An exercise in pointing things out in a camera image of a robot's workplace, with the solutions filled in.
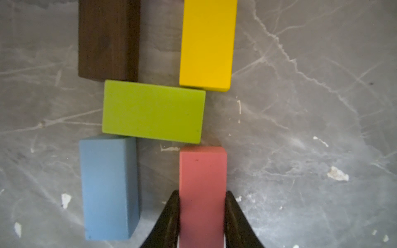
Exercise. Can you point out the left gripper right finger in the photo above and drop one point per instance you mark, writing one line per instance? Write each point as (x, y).
(238, 232)

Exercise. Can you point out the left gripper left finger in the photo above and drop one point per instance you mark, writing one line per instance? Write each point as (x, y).
(166, 230)

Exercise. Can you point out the light blue block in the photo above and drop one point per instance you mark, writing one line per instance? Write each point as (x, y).
(110, 190)

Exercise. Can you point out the pink block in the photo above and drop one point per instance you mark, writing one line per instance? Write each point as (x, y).
(202, 192)

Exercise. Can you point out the green block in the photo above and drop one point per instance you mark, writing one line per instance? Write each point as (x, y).
(153, 111)

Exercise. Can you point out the yellow block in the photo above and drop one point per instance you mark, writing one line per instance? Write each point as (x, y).
(208, 44)

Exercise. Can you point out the dark brown block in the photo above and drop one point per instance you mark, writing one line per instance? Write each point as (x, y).
(109, 39)

